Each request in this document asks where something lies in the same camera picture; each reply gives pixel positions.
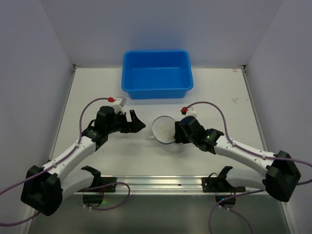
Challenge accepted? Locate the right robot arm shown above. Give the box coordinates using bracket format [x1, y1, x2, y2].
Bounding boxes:
[174, 116, 301, 202]

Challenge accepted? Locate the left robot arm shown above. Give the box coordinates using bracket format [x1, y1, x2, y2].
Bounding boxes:
[20, 106, 146, 216]

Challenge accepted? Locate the blue plastic tub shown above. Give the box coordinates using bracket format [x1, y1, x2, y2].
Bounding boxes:
[121, 50, 194, 99]

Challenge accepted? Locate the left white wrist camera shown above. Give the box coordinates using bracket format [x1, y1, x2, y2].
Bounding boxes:
[108, 97, 127, 114]

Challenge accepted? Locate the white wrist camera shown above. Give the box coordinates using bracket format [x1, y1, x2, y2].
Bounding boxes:
[108, 97, 127, 114]
[180, 107, 197, 118]

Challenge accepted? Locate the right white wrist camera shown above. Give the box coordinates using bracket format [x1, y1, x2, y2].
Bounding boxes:
[180, 107, 197, 118]

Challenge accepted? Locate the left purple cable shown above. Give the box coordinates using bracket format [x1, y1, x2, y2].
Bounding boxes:
[0, 97, 132, 225]

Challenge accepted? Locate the purple cable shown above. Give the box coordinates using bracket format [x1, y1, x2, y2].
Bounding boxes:
[184, 101, 312, 234]
[0, 97, 132, 225]

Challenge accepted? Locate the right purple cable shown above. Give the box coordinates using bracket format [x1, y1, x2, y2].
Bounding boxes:
[184, 101, 312, 234]

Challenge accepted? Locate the aluminium mounting rail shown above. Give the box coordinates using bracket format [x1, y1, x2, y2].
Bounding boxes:
[73, 174, 266, 195]

